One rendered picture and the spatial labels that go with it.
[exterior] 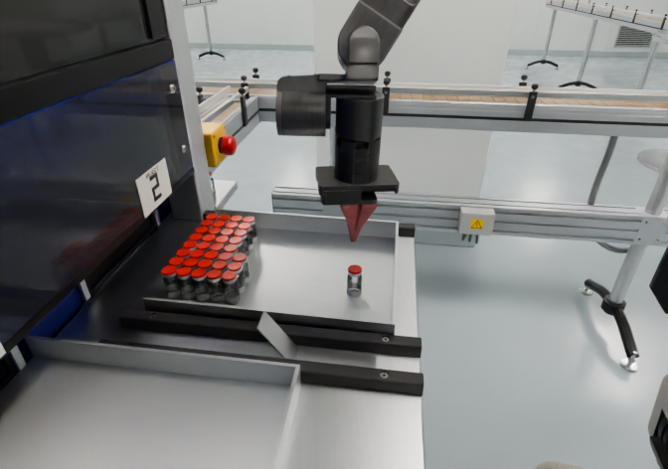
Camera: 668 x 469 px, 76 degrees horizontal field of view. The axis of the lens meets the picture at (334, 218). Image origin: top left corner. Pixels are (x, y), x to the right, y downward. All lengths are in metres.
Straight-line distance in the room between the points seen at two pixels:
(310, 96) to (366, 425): 0.37
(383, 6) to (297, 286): 0.40
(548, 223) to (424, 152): 0.73
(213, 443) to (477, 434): 1.21
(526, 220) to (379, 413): 1.31
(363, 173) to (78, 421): 0.42
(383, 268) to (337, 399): 0.26
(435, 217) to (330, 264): 1.02
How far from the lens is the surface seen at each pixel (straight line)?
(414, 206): 1.66
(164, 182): 0.72
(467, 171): 2.25
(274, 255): 0.74
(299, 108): 0.51
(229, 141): 0.89
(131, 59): 0.66
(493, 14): 2.09
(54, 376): 0.64
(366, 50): 0.49
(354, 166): 0.53
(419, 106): 1.49
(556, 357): 1.96
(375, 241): 0.77
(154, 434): 0.53
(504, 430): 1.66
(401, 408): 0.53
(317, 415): 0.52
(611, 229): 1.87
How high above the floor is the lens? 1.30
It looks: 30 degrees down
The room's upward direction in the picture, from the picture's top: straight up
